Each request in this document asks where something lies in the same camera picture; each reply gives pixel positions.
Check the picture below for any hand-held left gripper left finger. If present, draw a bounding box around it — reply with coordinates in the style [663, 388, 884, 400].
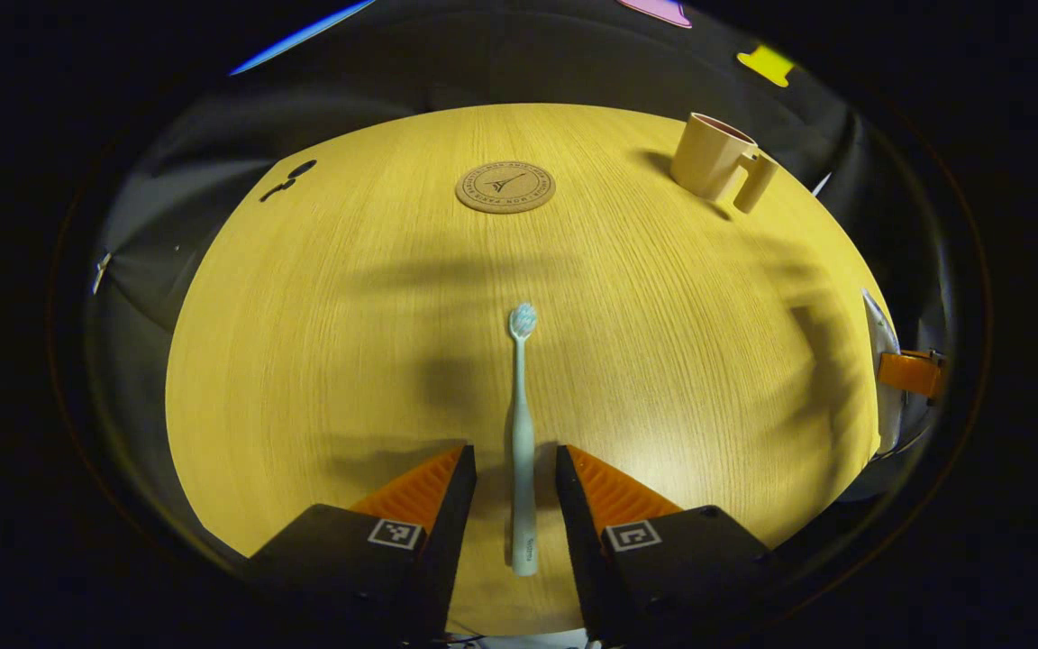
[249, 444, 478, 645]

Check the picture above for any beige cup with handle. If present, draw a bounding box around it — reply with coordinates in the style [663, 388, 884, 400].
[669, 113, 780, 215]

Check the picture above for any pale green toothbrush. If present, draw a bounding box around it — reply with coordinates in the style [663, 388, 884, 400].
[506, 302, 540, 578]

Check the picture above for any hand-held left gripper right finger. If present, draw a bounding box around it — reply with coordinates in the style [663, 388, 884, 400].
[556, 444, 772, 645]

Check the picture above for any white toothpaste tube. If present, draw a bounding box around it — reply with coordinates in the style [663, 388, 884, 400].
[860, 287, 904, 457]

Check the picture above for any round cork coaster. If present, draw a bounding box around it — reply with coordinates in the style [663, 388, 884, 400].
[455, 160, 557, 215]

